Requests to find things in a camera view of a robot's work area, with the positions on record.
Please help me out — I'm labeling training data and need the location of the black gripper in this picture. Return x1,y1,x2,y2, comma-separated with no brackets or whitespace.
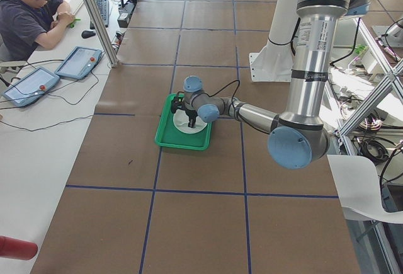
185,109,197,128

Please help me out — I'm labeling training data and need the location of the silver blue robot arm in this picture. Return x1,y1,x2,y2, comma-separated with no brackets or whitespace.
182,0,370,169

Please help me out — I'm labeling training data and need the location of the white round plate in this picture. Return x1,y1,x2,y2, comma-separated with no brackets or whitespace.
173,110,207,134

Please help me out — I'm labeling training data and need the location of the green plastic tray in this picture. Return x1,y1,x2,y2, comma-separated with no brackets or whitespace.
155,93,212,151

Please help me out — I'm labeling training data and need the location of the far blue teach pendant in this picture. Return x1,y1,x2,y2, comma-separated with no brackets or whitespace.
54,46,102,80

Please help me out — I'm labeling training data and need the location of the blue teach pendant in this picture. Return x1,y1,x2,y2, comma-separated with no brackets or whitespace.
1,67,60,107
54,46,102,80

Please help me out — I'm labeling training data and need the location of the black computer box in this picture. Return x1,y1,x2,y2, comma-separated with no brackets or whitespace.
117,3,135,28

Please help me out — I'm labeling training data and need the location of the black computer mouse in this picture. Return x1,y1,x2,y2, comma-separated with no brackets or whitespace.
81,30,96,39

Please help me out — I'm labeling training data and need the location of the black keyboard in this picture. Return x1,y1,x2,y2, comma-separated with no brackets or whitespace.
95,0,110,28

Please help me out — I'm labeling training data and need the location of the near blue teach pendant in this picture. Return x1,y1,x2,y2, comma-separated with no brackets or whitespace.
1,67,60,107

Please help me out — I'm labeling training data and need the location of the white paper sheet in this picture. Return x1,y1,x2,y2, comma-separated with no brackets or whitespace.
327,154,402,224

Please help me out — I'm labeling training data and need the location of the seated person dark shirt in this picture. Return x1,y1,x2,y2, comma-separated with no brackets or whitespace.
1,0,75,62

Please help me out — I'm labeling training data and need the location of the red cylinder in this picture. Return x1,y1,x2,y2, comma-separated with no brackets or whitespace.
1,236,38,260

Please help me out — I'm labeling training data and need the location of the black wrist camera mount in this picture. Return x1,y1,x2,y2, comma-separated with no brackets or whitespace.
171,91,186,114

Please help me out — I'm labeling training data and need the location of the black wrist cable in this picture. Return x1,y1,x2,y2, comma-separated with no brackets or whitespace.
207,80,241,117

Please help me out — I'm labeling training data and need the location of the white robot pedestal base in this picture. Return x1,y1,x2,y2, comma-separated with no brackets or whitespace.
249,0,298,82

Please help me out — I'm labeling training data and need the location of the aluminium frame post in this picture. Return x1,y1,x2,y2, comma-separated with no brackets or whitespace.
83,0,119,68

